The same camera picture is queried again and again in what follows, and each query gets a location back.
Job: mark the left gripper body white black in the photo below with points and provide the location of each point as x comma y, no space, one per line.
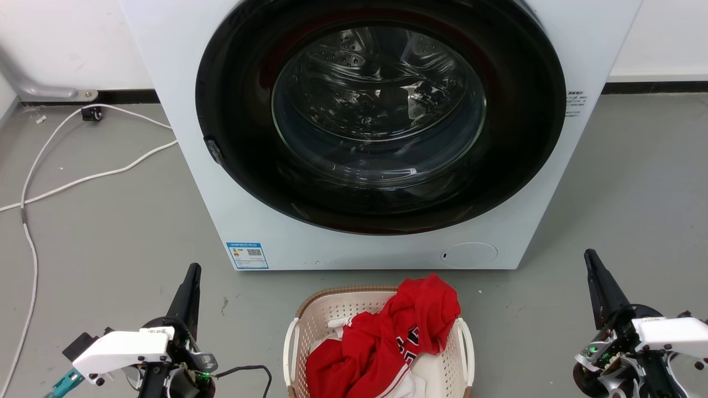
124,349

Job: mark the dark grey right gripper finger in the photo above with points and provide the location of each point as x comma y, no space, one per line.
604,290

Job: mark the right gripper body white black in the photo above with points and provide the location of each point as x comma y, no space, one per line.
641,340

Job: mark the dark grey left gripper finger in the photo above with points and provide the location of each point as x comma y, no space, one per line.
186,298

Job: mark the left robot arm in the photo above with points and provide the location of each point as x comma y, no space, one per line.
157,384

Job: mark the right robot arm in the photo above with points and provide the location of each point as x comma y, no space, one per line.
672,381

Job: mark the beige plastic laundry basket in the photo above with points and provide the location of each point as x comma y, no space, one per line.
318,320

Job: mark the teal plastic clip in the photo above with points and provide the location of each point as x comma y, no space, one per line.
63,384

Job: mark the blue energy label sticker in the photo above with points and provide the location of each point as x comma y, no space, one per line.
247,255

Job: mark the round white filter cover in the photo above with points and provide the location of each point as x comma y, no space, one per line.
469,255

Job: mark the small printed text sticker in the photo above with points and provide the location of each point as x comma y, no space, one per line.
575,103

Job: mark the round black washing machine door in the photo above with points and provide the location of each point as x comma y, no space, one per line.
243,110

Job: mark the red sports jersey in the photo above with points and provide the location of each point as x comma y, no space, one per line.
381,342

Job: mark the small black plug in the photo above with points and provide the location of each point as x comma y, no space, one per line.
91,113

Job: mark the white front-load washing machine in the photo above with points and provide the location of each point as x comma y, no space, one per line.
182,66

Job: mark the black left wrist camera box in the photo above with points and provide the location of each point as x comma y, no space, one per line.
79,344

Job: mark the grey metal pipe bracket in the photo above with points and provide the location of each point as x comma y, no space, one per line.
38,88

